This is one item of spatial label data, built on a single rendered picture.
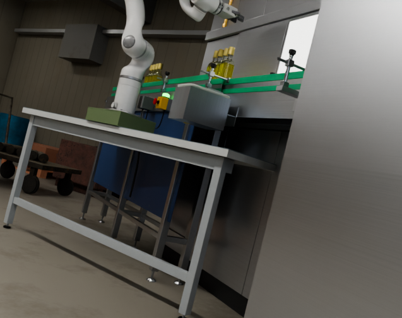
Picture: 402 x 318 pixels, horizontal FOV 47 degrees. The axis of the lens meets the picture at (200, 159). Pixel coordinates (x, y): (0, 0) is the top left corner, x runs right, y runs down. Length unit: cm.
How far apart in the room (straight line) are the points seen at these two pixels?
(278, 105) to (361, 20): 61
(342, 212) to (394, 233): 18
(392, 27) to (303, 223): 62
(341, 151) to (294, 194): 22
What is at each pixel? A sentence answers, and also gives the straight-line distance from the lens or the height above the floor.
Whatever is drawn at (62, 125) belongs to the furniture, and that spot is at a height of 69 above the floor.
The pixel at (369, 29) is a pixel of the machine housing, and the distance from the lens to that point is 152.
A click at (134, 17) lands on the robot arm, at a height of 133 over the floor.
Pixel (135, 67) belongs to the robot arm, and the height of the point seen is 108.
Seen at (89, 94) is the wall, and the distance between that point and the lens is 773.
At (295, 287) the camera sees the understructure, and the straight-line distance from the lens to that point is 149.
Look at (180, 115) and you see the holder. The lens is 216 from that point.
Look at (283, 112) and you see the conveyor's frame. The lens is 198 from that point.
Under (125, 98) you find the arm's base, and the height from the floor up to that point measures 90.
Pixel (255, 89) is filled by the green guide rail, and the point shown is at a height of 107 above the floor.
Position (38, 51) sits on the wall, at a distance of 928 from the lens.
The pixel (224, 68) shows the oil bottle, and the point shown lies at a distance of 259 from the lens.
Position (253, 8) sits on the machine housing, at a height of 164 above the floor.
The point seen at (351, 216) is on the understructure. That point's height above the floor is 62.
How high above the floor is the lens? 64
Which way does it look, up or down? 1 degrees up
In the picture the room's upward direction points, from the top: 14 degrees clockwise
